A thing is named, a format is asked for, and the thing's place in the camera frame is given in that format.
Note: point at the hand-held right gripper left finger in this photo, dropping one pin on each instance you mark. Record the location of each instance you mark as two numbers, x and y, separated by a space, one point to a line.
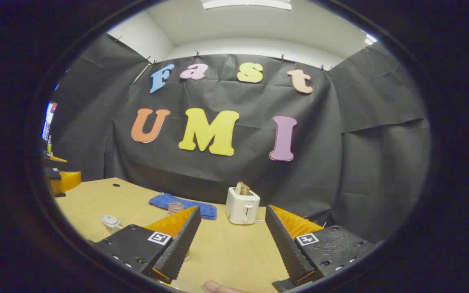
181 244

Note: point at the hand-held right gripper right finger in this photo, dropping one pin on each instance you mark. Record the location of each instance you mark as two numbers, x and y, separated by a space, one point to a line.
285 248

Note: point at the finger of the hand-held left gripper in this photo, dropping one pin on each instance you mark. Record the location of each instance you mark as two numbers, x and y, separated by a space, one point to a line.
56 159
66 181

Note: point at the clear plastic water bottle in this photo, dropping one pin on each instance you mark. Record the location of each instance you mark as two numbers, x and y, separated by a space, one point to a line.
175 208

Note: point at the white porcelain teacup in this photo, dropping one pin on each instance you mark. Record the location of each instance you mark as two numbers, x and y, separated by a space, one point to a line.
111 228

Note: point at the colourful poster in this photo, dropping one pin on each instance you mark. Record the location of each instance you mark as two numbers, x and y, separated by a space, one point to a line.
48 122

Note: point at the blue towel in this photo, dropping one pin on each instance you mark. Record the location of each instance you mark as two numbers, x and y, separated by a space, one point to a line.
202 209

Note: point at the white toaster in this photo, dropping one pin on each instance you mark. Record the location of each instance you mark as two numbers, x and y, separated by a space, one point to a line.
240 207

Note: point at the toast slice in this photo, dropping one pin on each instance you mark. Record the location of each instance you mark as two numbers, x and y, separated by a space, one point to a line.
242 189

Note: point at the black backdrop cloth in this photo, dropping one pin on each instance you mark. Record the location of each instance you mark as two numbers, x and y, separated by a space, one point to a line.
238 175

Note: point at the ceiling light panel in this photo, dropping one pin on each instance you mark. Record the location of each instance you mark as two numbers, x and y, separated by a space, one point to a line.
370 39
246 4

